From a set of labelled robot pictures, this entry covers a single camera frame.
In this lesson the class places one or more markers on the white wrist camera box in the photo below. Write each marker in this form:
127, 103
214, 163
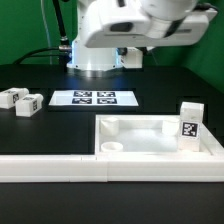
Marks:
122, 16

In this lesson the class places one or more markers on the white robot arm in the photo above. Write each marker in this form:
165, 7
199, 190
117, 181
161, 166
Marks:
96, 62

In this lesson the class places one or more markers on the white L-shaped fence wall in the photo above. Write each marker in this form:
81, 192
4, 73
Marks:
187, 167

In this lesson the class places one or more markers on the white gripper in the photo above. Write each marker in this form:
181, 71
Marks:
189, 32

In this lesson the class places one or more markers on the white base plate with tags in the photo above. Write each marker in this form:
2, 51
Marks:
93, 98

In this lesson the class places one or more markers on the white square tabletop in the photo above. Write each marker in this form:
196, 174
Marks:
148, 134

